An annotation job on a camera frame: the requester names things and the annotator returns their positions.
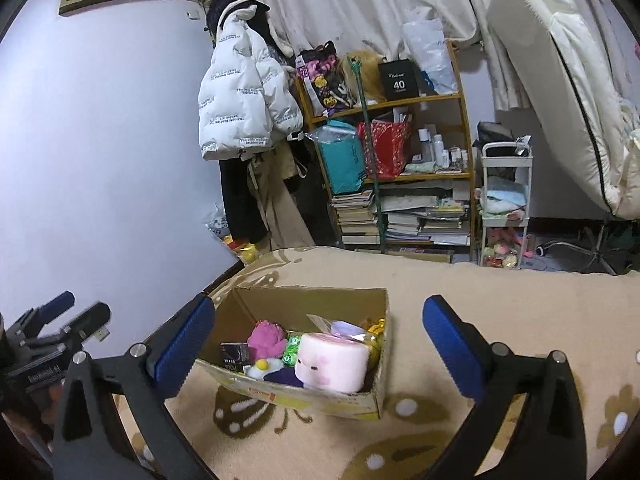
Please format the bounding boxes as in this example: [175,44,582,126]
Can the dark bag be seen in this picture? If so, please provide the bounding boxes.
[476,121,516,146]

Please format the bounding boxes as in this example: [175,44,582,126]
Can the group of toiletry bottles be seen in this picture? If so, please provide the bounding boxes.
[417,127,473,171]

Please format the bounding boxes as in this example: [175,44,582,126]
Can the patterned plastic bag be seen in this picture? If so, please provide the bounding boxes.
[204,202,231,241]

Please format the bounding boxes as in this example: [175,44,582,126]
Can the colourful patterned bag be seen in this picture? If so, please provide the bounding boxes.
[296,42,358,116]

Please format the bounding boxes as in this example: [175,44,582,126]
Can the black tissue pack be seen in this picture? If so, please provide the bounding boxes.
[220,342,251,375]

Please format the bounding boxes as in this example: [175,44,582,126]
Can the cream mattress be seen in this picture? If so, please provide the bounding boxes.
[487,0,640,218]

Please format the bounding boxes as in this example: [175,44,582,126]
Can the white fluffy plush toy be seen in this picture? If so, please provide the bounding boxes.
[246,357,286,382]

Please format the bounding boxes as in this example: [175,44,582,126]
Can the pile of small plush toys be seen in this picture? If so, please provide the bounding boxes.
[482,227,526,267]

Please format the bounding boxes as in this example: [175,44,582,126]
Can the black hanging garment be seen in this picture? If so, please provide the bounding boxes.
[205,0,293,68]

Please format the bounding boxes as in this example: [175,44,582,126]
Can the red gift bag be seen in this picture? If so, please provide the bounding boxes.
[357,120,413,181]

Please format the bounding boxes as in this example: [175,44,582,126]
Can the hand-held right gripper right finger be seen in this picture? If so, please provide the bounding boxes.
[421,295,587,480]

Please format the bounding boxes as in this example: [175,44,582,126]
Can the yellow plush toy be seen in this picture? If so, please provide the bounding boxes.
[362,317,388,361]

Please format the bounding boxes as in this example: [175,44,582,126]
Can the black pants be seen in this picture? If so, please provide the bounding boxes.
[219,157,268,245]

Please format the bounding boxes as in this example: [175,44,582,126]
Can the green pole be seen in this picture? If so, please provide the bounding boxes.
[350,57,388,253]

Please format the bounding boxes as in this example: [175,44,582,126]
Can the pink pig plush toy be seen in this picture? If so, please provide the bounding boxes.
[294,332,370,393]

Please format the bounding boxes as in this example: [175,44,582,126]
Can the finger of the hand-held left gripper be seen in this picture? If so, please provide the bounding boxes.
[7,290,76,341]
[25,301,112,356]

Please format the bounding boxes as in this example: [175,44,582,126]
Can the office chair base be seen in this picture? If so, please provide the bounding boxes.
[535,220,626,276]

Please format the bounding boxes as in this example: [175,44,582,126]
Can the stack of books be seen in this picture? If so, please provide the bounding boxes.
[330,182,473,253]

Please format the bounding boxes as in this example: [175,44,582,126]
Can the clear plastic bag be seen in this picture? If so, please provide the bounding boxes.
[306,314,368,343]

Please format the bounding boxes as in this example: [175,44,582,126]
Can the black box white print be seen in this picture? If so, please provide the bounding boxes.
[377,60,420,102]

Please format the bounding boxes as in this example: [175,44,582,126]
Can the white plastic bag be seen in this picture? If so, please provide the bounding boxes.
[402,19,458,96]

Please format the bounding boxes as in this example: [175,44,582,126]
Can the printed cardboard box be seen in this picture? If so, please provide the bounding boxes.
[195,286,391,421]

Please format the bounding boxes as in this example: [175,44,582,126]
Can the green snack packet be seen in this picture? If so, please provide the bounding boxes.
[281,332,307,367]

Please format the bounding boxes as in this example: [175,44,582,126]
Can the white puffer jacket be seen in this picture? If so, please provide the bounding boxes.
[197,2,305,162]

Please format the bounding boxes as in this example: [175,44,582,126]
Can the white rolling cart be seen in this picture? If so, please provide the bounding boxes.
[477,141,535,268]

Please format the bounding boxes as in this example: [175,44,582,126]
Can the light blue towel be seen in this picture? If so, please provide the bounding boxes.
[482,176,528,213]

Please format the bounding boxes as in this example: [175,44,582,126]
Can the beige brown patterned blanket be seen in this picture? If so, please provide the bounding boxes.
[112,247,640,480]

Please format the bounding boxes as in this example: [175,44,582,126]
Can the wooden shelf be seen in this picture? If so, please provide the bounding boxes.
[292,40,476,261]

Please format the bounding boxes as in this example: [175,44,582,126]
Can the teal bag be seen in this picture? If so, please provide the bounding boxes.
[307,120,366,196]

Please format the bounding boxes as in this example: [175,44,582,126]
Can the white curtain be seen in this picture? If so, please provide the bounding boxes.
[250,0,531,111]

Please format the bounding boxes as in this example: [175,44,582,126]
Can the yellow red bags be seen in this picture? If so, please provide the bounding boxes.
[224,239,261,263]

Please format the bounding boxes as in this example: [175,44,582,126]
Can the beige coat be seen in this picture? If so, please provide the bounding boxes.
[247,142,321,251]

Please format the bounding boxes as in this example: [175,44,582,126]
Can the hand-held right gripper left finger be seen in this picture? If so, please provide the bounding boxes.
[52,292,217,480]

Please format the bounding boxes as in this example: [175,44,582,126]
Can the magenta plush toy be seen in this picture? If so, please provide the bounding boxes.
[247,321,288,363]

